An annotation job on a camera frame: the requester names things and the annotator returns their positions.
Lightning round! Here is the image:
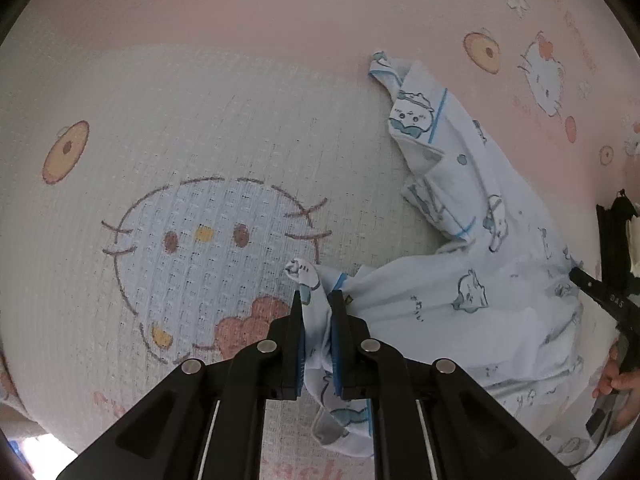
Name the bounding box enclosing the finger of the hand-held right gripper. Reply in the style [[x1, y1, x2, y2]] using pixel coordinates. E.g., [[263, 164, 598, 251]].
[[568, 265, 624, 322]]

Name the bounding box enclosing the pink cat print blanket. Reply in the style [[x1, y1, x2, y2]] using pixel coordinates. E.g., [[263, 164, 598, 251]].
[[0, 0, 640, 480]]

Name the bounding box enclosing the black cable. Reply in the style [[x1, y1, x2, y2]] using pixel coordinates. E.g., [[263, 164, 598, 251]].
[[574, 405, 617, 467]]

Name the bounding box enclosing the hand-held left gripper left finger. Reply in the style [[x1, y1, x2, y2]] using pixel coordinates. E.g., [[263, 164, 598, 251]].
[[55, 291, 306, 480]]

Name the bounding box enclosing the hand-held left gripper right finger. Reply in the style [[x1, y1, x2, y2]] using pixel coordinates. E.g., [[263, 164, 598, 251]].
[[327, 290, 576, 480]]

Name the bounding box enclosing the person's right hand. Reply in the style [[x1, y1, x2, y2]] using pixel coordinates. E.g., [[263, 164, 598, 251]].
[[592, 339, 640, 433]]

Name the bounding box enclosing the white cartoon print pajama garment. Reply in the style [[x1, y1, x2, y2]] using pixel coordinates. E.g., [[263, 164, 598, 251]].
[[284, 50, 640, 480]]

